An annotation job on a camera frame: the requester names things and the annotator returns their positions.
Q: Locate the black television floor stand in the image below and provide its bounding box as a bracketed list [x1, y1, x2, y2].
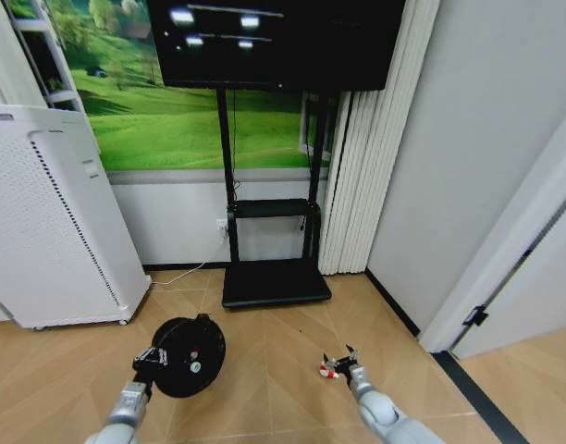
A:
[215, 87, 333, 311]

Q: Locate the black floor threshold strip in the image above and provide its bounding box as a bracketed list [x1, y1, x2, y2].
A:
[432, 350, 530, 444]

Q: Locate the black door hinge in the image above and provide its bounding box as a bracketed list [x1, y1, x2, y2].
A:
[462, 304, 490, 327]

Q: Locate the white air purifier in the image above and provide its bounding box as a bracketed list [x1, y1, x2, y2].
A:
[0, 104, 154, 331]

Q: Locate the white pleated curtain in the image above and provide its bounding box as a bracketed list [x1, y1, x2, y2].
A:
[318, 0, 442, 277]

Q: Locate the white door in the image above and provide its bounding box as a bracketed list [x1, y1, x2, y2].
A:
[418, 105, 566, 363]

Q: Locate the white ladder shelf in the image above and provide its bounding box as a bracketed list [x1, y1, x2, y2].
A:
[4, 0, 88, 113]

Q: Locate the black television screen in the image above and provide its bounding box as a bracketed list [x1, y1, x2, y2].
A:
[146, 0, 407, 92]

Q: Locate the white power cable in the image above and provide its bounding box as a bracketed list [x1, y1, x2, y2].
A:
[151, 230, 229, 288]

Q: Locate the thin black hanging cable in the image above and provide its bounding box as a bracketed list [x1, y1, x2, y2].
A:
[228, 89, 241, 191]

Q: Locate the green meadow wall poster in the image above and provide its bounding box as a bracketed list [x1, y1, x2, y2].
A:
[45, 0, 340, 173]

